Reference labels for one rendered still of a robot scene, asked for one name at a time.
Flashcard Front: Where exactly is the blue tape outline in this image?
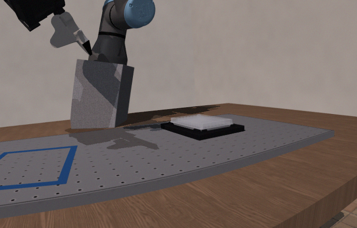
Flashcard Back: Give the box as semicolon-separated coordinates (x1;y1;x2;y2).
0;146;77;190

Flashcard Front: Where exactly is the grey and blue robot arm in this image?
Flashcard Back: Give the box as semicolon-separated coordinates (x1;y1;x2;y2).
88;0;155;65

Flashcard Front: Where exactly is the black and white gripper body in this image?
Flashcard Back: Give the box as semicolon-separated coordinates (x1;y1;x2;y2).
4;0;65;32

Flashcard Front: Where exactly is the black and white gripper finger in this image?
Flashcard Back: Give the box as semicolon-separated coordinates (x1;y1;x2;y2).
50;7;92;56

